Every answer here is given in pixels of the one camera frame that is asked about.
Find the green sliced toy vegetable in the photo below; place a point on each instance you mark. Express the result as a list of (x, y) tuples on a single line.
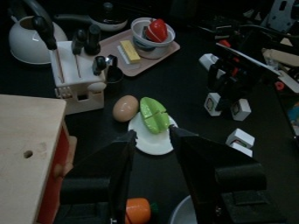
[(154, 115)]

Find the grey metal frame bracket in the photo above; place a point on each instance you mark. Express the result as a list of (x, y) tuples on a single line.
[(282, 14)]

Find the wooden box with red side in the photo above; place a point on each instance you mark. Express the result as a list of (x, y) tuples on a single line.
[(27, 151)]

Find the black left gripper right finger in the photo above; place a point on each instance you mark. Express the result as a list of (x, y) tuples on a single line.
[(218, 175)]

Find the white wooden knife block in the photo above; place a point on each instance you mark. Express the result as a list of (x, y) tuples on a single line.
[(74, 78)]

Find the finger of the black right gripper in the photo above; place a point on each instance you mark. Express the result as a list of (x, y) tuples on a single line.
[(218, 84), (239, 92)]

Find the small black cup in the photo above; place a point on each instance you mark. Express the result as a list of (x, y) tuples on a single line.
[(115, 75)]

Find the pink serving tray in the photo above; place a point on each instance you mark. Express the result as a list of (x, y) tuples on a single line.
[(144, 62)]

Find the beige wooden board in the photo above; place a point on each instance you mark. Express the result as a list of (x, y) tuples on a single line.
[(282, 57)]

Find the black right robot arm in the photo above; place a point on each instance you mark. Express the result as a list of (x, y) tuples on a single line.
[(257, 38)]

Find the white toy sushi piece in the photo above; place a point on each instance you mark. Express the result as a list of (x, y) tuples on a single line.
[(206, 60), (241, 110), (213, 105), (241, 141)]

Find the white plate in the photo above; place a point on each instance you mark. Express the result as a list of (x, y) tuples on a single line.
[(151, 143)]

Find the grey bowl rim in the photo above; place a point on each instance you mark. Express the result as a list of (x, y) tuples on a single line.
[(184, 213)]

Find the brown toy egg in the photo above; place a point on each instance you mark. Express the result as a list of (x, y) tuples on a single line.
[(126, 108)]

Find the black pot with lid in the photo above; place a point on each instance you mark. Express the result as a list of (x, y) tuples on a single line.
[(104, 20)]

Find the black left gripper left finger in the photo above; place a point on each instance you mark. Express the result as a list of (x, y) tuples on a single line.
[(98, 175)]

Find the yellow toy butter block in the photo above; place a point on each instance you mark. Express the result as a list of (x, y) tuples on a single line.
[(130, 51)]

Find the orange toy fruit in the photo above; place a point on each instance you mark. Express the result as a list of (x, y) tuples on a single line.
[(136, 210)]

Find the white bowl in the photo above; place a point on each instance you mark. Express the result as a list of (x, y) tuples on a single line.
[(151, 46)]

